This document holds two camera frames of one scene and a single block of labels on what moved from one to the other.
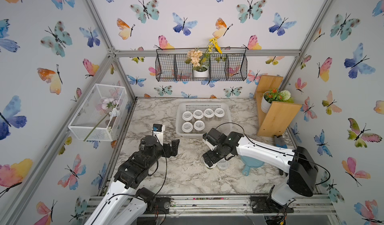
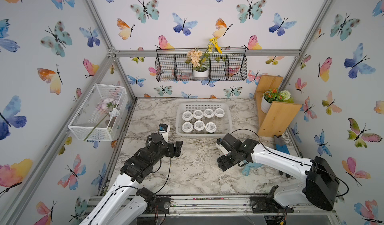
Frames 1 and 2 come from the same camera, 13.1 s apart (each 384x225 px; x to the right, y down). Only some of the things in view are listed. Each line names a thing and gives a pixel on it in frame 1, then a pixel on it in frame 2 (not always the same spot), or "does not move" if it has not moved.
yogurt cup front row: x=214 y=165 to x=210 y=127
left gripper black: x=167 y=153 does not move
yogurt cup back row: x=198 y=114 does not move
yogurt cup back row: x=219 y=112 does not move
